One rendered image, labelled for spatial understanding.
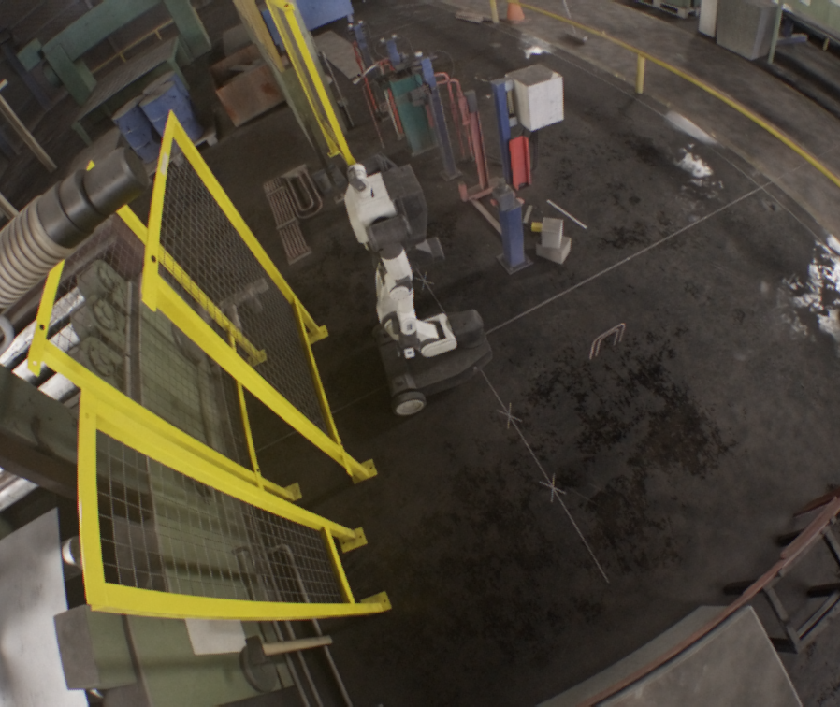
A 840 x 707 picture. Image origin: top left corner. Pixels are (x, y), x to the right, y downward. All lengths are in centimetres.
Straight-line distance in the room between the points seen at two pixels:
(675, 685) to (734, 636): 30
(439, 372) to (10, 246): 217
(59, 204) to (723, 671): 257
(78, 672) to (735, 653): 239
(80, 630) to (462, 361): 228
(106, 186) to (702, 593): 287
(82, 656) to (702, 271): 389
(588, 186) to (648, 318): 133
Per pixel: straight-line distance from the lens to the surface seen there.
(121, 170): 112
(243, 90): 634
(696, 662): 200
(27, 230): 122
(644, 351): 288
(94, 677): 174
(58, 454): 191
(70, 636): 183
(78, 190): 115
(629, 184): 393
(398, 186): 177
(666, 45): 699
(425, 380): 258
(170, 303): 128
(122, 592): 100
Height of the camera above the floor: 242
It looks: 57 degrees down
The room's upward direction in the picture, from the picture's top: 23 degrees counter-clockwise
